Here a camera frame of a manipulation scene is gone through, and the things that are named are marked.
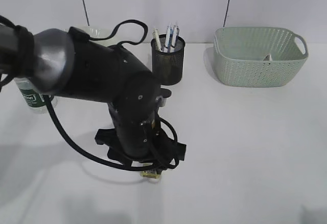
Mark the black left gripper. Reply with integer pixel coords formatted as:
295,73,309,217
95,129,186,170

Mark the yellow eraser with barcode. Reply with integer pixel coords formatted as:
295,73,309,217
140,169,161,179

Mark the blue clip grey pen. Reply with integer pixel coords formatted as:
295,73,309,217
163,24,173,53

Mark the cream barrel pen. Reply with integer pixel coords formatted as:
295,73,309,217
152,27,162,52

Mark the grey grip clear pen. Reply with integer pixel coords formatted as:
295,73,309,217
170,22,179,52

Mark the clear water bottle green label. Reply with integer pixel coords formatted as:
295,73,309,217
14,78,48,114

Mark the waste paper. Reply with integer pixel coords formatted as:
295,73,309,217
263,54,273,61

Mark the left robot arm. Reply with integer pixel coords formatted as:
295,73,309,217
1,18,186,173

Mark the black mesh pen holder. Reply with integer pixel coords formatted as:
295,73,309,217
150,36,185,86

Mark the pale green wavy plate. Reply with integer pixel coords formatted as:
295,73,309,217
77,26,120,46

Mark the pale green plastic basket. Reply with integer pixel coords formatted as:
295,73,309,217
213,27,309,88

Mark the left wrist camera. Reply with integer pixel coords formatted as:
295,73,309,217
156,88,172,107

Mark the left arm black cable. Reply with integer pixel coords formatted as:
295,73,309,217
0,14,179,172

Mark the left black wall cable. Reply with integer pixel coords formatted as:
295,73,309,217
77,0,90,27

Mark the black wall cable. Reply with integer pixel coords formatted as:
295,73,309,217
77,0,90,27
223,0,235,28

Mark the right black wall cable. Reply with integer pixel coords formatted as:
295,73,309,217
223,0,235,28

